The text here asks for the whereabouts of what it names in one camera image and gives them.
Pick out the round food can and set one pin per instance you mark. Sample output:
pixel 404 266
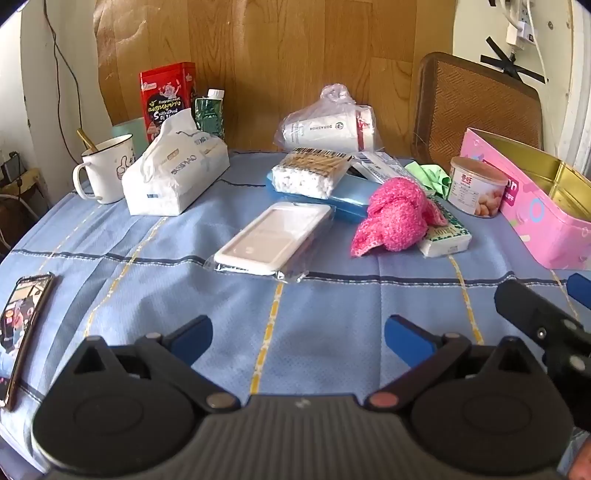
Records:
pixel 475 194

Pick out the blue striped tablecloth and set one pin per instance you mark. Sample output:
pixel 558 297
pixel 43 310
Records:
pixel 323 295

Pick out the gold spoon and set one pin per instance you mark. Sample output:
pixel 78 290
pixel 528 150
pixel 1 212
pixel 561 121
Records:
pixel 85 138

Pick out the smartphone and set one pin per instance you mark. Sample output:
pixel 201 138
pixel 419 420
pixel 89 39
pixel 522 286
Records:
pixel 23 323

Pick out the white mug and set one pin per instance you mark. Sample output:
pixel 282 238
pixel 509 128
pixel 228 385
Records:
pixel 111 175

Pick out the plastic bag of paper cups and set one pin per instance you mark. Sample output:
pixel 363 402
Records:
pixel 323 127

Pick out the green cloth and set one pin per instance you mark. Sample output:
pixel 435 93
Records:
pixel 431 175

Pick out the wooden stand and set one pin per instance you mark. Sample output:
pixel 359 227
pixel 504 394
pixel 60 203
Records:
pixel 23 203

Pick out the cotton swab pack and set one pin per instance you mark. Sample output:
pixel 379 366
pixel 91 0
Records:
pixel 309 177

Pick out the brown woven chair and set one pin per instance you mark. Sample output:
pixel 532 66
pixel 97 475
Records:
pixel 475 101

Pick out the small tissue packet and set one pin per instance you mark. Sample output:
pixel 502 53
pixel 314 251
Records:
pixel 448 237

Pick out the green drink carton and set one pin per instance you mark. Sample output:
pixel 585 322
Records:
pixel 210 115

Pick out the light blue pack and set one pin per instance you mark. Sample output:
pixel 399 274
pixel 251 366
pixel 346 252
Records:
pixel 351 199

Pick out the pink knit cloth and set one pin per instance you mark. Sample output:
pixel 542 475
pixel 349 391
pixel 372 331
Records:
pixel 397 212

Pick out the red tin box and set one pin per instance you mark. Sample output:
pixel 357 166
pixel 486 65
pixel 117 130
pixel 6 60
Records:
pixel 166 92

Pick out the mint green container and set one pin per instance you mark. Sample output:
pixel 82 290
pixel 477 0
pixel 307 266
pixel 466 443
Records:
pixel 131 125

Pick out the white printed packet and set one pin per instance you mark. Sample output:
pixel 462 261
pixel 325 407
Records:
pixel 383 165

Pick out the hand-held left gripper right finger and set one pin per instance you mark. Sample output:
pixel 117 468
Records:
pixel 406 339

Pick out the white tissue pack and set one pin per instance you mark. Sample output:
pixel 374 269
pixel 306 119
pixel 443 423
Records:
pixel 175 180

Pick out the black tape cross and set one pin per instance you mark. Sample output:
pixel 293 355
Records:
pixel 508 62

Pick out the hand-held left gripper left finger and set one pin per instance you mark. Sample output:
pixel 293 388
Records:
pixel 194 339

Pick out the white phone case in wrapper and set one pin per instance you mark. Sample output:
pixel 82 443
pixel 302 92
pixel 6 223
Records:
pixel 272 235

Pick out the white power strip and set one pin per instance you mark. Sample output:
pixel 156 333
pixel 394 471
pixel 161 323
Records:
pixel 528 18

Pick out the dark box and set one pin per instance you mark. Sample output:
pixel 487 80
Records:
pixel 10 168

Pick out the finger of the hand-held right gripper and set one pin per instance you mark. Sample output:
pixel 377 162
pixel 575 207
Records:
pixel 521 304
pixel 581 288

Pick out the pink tin box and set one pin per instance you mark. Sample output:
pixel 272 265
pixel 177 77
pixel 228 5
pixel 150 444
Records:
pixel 545 217

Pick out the white charger plug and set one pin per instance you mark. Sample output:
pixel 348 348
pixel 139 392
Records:
pixel 513 33

